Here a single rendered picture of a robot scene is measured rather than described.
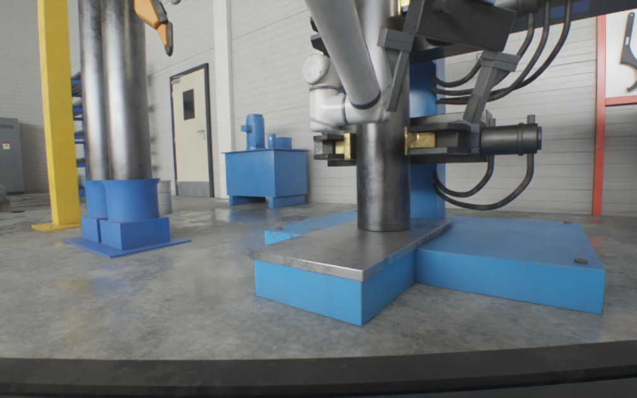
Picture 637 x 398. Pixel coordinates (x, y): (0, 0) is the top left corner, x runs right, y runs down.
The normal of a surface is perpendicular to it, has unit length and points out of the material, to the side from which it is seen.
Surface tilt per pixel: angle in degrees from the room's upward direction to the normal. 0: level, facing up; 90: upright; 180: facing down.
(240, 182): 90
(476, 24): 113
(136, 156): 90
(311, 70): 87
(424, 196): 90
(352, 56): 142
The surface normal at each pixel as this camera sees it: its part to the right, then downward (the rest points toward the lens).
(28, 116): 0.81, 0.03
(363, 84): 0.29, 0.83
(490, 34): 0.12, 0.47
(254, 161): -0.59, 0.09
